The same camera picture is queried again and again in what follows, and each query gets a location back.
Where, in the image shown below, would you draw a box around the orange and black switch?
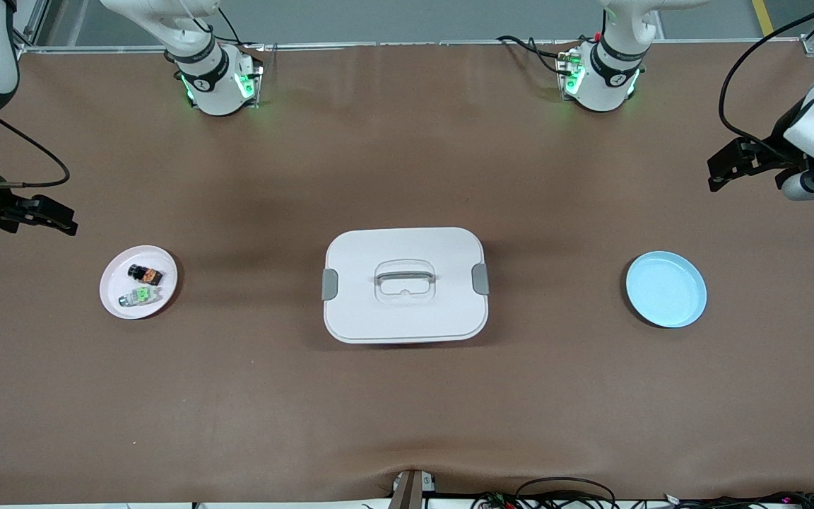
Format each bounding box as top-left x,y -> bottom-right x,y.
128,264 -> 165,287

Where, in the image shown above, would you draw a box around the pink round plate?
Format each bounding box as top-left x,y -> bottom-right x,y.
99,245 -> 179,320

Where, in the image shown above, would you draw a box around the light blue round plate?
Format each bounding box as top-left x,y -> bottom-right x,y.
626,251 -> 707,328

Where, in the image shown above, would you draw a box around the white lidded box grey clasps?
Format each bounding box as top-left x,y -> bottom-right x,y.
322,227 -> 490,345

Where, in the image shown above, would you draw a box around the brown table mat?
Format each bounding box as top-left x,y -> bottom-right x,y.
0,41 -> 814,504

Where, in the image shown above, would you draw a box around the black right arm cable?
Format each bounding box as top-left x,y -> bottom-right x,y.
0,113 -> 71,189

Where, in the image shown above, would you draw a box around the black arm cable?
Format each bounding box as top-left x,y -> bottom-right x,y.
718,0 -> 814,142
0,113 -> 71,189

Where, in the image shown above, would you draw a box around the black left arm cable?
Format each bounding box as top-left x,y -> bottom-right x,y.
718,0 -> 814,142

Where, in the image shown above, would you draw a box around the green and clear switch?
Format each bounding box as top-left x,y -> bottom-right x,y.
119,284 -> 163,309

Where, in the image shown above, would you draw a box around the black base cable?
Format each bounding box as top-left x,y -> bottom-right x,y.
195,7 -> 266,71
497,35 -> 577,75

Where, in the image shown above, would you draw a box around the black cable bundle red connectors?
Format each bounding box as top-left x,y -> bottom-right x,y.
661,491 -> 814,509

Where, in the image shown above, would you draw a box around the black looped cable bundle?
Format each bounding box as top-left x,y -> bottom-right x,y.
474,477 -> 620,509

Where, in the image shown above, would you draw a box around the metal table edge bracket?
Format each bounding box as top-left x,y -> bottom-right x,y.
389,470 -> 437,509

